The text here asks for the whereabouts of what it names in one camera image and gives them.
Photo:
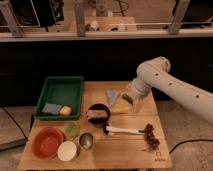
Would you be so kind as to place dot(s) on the black bowl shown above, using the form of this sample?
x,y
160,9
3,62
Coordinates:
x,y
99,108

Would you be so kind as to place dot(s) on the orange red bowl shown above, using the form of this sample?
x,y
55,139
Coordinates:
x,y
46,143

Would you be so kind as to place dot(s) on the white handled brush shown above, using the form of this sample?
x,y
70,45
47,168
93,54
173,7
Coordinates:
x,y
110,129

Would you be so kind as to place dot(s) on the small metal cup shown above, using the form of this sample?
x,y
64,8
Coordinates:
x,y
86,140

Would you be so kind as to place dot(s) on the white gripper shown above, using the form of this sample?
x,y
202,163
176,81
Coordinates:
x,y
139,90

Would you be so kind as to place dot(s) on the bread piece in bowl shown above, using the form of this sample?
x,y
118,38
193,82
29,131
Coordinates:
x,y
94,116

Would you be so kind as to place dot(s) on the dark red grapes bunch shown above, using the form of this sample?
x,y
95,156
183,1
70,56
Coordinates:
x,y
150,138

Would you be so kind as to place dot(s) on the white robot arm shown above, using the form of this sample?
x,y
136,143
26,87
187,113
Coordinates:
x,y
155,73

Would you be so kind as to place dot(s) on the green plastic tray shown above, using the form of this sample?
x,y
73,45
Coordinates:
x,y
64,91

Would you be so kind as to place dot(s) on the blue sponge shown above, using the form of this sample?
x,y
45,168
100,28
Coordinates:
x,y
51,109

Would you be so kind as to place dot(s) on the green chili pepper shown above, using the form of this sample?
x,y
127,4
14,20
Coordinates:
x,y
127,98

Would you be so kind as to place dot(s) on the yellow orange fruit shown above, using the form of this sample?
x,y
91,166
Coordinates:
x,y
65,111

